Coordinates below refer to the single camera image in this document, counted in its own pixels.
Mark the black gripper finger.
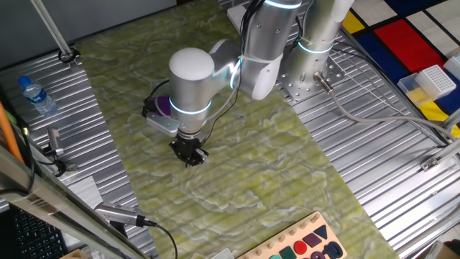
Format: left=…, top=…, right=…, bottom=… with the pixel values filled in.
left=192, top=147, right=210, bottom=165
left=179, top=153, right=197, bottom=168

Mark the black AG-95 gripper body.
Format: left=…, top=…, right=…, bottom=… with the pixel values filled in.
left=169, top=137, right=203, bottom=163

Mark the purple pipette tip box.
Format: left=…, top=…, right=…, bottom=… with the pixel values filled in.
left=156, top=95, right=173, bottom=117

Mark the clear-lidded white tip box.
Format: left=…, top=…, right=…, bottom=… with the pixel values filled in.
left=397, top=64, right=457, bottom=108

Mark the green marble pattern mat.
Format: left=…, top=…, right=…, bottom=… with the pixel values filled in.
left=75, top=0, right=400, bottom=259

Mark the white plastic container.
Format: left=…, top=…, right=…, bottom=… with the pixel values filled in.
left=211, top=247, right=235, bottom=259

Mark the white paper sheet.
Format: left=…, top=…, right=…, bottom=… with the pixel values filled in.
left=68, top=176, right=104, bottom=210

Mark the wooden shape puzzle board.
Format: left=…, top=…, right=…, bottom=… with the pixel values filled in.
left=236, top=211, right=348, bottom=259

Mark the green square puzzle piece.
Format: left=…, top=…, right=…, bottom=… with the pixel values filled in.
left=279, top=246, right=298, bottom=259

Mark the purple square puzzle piece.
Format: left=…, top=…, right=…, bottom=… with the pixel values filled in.
left=302, top=232, right=323, bottom=248

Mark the white power strip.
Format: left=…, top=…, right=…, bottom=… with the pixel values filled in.
left=226, top=4, right=249, bottom=35

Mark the navy triangle puzzle piece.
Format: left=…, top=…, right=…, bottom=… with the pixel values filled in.
left=313, top=224, right=328, bottom=240

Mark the navy oblong puzzle piece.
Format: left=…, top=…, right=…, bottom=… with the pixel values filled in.
left=322, top=241, right=344, bottom=259

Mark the clear plastic water bottle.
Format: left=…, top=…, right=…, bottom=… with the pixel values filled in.
left=17, top=75, right=58, bottom=117

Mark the black computer keyboard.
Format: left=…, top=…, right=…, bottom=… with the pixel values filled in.
left=12, top=206, right=69, bottom=259

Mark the orange pole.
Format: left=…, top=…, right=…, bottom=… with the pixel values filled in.
left=0, top=102, right=24, bottom=165

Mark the colourful checkered cloth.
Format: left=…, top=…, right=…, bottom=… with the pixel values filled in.
left=341, top=0, right=460, bottom=140

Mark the brown cardboard box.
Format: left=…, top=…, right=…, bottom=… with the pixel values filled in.
left=427, top=240, right=460, bottom=259

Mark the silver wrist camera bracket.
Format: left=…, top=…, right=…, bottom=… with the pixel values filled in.
left=142, top=96, right=183, bottom=137

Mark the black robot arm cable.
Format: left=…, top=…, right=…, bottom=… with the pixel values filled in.
left=147, top=0, right=267, bottom=148

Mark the black camera cable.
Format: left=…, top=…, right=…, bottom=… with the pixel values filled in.
left=143, top=219, right=179, bottom=259

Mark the long silver depth camera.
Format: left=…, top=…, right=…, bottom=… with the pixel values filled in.
left=93, top=201, right=147, bottom=228

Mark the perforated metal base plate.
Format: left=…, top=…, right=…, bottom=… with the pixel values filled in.
left=276, top=53, right=346, bottom=102

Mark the small silver camera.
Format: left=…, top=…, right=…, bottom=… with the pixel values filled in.
left=42, top=127, right=65, bottom=158

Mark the wide aluminium frame beam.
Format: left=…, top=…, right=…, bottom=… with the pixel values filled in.
left=0, top=143, right=149, bottom=259

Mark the gray cable with metal connector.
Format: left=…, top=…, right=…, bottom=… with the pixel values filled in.
left=313, top=71, right=457, bottom=142

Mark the thick black cable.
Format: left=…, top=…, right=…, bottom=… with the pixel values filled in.
left=19, top=125, right=37, bottom=195

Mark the slanted aluminium post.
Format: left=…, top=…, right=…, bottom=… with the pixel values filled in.
left=30, top=0, right=81, bottom=69

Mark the slim aluminium extrusion rail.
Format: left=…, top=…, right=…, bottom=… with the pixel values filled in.
left=420, top=107, right=460, bottom=173

